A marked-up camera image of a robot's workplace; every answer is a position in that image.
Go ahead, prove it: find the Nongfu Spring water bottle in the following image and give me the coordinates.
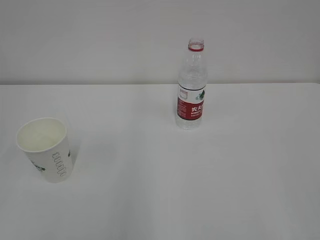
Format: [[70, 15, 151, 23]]
[[176, 38, 208, 130]]

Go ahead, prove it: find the white paper cup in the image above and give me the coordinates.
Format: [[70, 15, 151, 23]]
[[16, 117, 74, 183]]

